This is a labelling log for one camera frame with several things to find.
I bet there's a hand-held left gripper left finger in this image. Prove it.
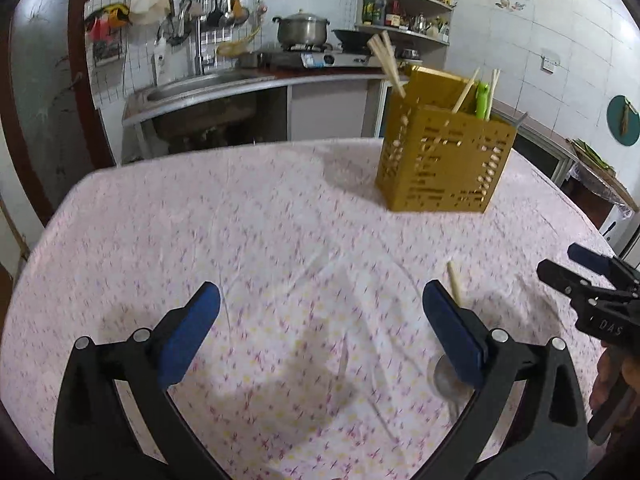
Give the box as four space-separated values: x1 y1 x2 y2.
52 281 228 480

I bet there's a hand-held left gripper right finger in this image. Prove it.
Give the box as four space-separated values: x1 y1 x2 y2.
412 280 590 480

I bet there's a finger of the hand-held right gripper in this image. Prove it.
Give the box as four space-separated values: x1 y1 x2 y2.
567 242 640 289
536 258 617 307

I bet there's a metal spoon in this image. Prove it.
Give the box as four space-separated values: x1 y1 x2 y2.
433 355 476 423

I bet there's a yellow slotted utensil holder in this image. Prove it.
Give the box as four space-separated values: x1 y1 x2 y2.
375 64 519 214

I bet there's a row of hanging kitchen utensils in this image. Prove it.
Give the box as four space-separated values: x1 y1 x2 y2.
160 0 251 47

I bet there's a person's right hand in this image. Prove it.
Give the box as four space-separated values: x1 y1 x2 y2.
590 342 640 436

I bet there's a side counter with cabinets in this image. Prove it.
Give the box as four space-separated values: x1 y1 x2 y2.
492 100 640 213

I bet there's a floral tablecloth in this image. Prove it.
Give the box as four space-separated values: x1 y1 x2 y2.
0 137 625 480

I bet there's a green round board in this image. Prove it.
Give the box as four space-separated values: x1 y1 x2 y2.
606 94 640 149

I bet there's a steel sink counter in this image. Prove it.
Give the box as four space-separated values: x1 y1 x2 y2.
122 71 277 128

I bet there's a kitchen base cabinet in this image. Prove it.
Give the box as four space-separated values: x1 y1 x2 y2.
286 77 412 142

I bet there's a brown framed glass door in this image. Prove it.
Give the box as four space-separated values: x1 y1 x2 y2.
0 0 120 226

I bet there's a steel faucet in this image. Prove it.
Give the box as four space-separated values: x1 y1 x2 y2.
192 14 206 77

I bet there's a white corner shelf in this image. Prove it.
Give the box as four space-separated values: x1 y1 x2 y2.
356 0 457 52

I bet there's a gas stove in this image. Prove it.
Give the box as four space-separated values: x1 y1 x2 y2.
254 44 402 69

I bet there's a black wok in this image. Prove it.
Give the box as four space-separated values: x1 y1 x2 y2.
331 27 387 47

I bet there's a row of bottles and jars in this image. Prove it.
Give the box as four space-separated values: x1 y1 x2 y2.
362 0 451 44

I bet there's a red and yellow bag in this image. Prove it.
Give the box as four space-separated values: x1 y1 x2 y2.
84 4 134 41

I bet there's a steel cooking pot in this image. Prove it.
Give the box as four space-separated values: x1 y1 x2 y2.
272 9 331 49

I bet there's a white plastic bag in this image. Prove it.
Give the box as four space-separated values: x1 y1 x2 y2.
127 0 172 27

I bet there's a wire wall rack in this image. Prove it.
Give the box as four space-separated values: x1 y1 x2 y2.
82 2 127 69

